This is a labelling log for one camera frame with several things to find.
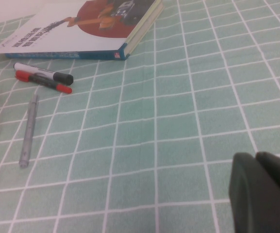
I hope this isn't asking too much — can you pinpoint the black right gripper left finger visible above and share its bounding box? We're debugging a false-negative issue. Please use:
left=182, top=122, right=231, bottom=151
left=229, top=152, right=280, bottom=233

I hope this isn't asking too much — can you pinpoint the grey pen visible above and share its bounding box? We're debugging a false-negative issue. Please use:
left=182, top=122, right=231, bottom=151
left=18, top=94, right=40, bottom=169

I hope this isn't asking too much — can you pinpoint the red black marker pen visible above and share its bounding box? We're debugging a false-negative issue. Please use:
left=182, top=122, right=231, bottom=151
left=15, top=70, right=73, bottom=95

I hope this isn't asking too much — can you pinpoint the green checked tablecloth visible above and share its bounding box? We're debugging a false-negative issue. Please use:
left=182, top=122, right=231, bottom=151
left=0, top=0, right=280, bottom=233

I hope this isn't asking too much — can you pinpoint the white red robot book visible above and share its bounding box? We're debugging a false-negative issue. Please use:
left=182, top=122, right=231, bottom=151
left=0, top=0, right=165, bottom=61

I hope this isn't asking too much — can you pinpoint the slim white marker black cap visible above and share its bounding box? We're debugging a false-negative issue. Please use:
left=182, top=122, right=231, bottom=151
left=13, top=62, right=74, bottom=85

